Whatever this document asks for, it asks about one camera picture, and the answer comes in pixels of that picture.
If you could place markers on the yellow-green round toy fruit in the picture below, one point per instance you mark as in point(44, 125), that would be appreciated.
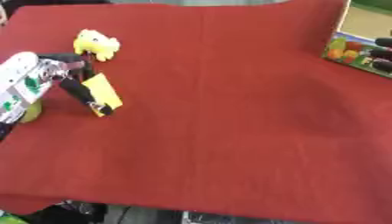
point(32, 113)

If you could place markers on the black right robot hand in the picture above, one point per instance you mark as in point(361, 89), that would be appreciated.
point(384, 55)

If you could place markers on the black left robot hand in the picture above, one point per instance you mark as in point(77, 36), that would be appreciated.
point(76, 89)

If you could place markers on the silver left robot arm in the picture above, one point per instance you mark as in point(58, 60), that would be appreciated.
point(20, 84)

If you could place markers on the cardboard box with fruit print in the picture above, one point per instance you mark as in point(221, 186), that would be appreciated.
point(365, 26)

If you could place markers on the yellow soft toy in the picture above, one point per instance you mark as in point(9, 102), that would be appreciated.
point(97, 43)

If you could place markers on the yellow rectangular block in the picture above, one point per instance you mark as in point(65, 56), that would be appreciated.
point(106, 92)

